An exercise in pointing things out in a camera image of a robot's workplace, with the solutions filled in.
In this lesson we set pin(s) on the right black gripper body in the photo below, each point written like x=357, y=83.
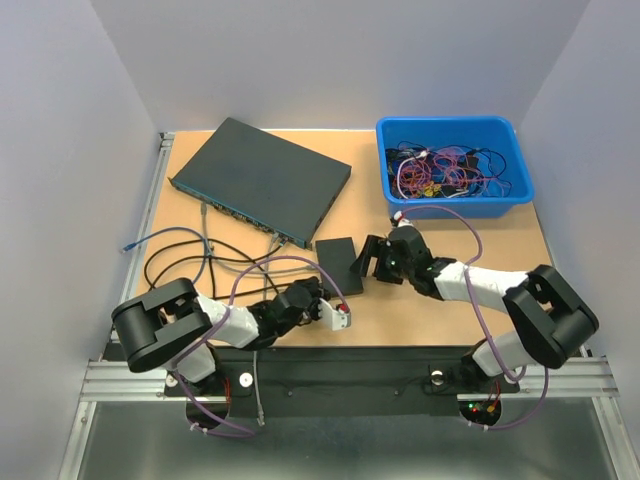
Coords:
x=395, y=270

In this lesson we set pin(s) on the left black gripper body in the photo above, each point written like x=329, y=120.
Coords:
x=311, y=310

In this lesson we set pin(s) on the small black switch box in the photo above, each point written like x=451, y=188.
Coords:
x=335, y=256

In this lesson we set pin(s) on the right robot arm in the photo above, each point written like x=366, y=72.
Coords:
x=550, y=320

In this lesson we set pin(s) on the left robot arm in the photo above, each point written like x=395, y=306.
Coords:
x=154, y=328

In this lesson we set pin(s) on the blue plastic bin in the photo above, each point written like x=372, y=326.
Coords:
x=472, y=165

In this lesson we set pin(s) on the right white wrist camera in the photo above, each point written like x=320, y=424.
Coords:
x=398, y=219

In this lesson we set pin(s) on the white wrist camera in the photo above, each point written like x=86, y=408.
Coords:
x=334, y=318
x=398, y=219

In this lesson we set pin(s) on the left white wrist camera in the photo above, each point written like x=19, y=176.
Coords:
x=334, y=318

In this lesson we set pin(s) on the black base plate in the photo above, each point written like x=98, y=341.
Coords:
x=342, y=381

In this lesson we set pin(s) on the large black network switch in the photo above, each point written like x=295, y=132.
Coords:
x=270, y=183

